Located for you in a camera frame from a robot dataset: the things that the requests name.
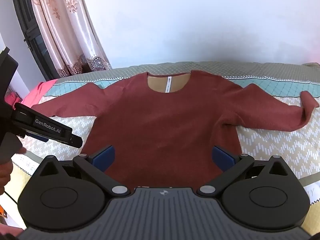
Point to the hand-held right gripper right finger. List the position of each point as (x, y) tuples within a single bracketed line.
[(223, 158)]

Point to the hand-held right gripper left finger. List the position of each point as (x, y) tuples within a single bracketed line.
[(103, 158)]

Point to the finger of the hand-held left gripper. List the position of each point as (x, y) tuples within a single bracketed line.
[(76, 141)]

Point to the red-brown long-sleeve sweater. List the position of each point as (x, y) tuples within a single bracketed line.
[(162, 120)]

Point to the person's left hand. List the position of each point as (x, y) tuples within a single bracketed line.
[(5, 177)]

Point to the pink cloth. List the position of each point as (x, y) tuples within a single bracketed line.
[(33, 95)]

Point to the beige and teal patterned blanket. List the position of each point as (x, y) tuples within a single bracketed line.
[(275, 140)]

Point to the pink embroidered curtain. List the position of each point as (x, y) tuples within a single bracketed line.
[(67, 30)]

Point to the black window frame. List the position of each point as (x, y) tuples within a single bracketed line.
[(27, 30)]

